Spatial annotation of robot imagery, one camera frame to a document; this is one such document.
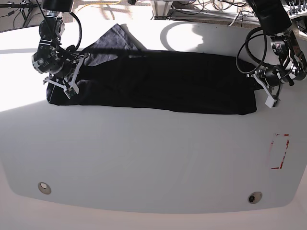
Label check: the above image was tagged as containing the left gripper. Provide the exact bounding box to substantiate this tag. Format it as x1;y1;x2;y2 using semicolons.
247;68;283;98

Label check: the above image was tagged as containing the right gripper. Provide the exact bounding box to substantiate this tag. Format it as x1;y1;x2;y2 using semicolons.
43;53;90;92

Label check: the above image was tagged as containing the black T-shirt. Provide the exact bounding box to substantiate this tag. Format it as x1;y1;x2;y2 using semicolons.
46;24;257;115

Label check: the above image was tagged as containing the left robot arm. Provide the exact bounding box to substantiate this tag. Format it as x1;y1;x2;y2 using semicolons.
236;0;307;108

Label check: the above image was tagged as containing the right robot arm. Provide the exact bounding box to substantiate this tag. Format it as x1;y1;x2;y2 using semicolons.
32;0;89;98

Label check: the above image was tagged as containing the red tape rectangle marking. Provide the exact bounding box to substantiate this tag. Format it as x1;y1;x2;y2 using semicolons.
268;133;290;170

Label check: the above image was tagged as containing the table grommet hole right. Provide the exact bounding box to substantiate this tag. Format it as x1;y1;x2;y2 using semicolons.
248;191;263;204

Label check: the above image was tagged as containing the table grommet hole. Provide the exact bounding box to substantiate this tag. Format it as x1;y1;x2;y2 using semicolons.
248;191;263;204
38;182;51;195

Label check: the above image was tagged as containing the table grommet hole left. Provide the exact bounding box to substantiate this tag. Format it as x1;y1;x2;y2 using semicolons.
38;182;51;195

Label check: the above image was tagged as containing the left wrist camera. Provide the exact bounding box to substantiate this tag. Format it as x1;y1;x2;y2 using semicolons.
265;96;279;108

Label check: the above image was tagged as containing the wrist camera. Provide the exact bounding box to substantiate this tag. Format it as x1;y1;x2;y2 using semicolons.
64;88;79;99
265;96;279;108

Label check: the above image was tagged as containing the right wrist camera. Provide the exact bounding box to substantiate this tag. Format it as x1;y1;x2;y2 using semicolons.
64;88;79;99

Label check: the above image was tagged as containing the yellow cable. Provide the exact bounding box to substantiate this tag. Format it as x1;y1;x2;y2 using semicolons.
76;0;123;12

